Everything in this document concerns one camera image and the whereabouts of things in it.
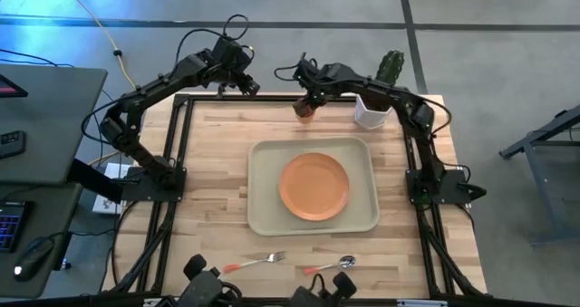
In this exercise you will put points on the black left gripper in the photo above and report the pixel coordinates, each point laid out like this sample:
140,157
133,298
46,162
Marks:
238,69

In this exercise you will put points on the brown cup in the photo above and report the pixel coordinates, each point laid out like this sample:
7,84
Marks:
304,113

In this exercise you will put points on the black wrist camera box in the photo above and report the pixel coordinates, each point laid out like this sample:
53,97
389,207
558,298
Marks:
232,49
306,69

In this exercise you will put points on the beige plastic tray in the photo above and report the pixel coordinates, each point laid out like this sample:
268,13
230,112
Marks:
267,207

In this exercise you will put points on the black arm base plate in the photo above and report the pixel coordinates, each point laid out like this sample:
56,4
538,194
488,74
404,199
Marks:
455,189
145,191

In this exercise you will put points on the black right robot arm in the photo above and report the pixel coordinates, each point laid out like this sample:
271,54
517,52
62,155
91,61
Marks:
421,117

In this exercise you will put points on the green cactus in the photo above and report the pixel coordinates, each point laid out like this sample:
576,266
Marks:
390,67

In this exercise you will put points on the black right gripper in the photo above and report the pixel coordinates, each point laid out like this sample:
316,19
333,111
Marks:
317,84

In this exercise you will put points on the backlit black keyboard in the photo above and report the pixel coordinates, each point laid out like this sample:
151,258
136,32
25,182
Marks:
10,227

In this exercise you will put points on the black aluminium table frame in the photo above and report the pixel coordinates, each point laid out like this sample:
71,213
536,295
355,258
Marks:
174,130

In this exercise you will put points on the black monitor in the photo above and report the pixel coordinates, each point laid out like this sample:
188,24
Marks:
10,87

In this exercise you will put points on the dark grey desk top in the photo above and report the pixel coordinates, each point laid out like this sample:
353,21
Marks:
50,216
50,117

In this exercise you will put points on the white plant pot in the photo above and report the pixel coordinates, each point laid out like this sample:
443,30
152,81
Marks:
369,117

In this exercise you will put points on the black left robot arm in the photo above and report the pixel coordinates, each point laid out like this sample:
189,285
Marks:
120,130

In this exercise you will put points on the black computer mouse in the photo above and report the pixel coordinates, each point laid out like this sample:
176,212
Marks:
34,257

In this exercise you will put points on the orange plate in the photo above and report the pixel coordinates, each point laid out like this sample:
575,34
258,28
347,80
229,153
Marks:
314,187

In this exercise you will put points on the black keypad device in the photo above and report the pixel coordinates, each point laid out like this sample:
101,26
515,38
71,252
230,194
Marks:
11,144

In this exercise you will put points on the dark metal table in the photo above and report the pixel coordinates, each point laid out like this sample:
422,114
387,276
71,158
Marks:
537,185

